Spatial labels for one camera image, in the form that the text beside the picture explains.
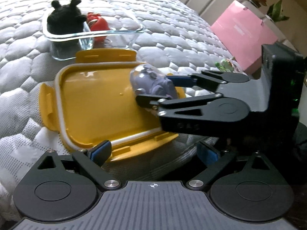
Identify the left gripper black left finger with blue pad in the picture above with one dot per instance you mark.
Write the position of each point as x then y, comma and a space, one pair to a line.
62, 187

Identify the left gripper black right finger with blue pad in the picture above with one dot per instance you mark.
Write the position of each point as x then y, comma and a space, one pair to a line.
244, 186

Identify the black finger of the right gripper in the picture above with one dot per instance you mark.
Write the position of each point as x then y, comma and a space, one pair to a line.
208, 80
210, 115

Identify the purple toy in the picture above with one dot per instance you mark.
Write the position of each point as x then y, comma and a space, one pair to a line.
147, 79

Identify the yellow plastic container lid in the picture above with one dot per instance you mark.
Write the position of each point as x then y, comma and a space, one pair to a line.
92, 101

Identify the small green toy figure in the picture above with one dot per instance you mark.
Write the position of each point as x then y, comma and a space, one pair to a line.
225, 65

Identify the white quilted mattress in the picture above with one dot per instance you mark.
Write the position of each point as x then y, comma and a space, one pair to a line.
176, 40

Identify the green leafy plant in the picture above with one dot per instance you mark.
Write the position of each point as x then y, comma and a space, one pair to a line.
275, 12

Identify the clear glass food container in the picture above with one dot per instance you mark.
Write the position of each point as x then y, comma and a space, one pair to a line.
124, 30

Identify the red toy figure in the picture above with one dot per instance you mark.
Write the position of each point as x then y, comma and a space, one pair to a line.
96, 22

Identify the black plush mouse toy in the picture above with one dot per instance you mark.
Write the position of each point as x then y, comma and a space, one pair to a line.
65, 19

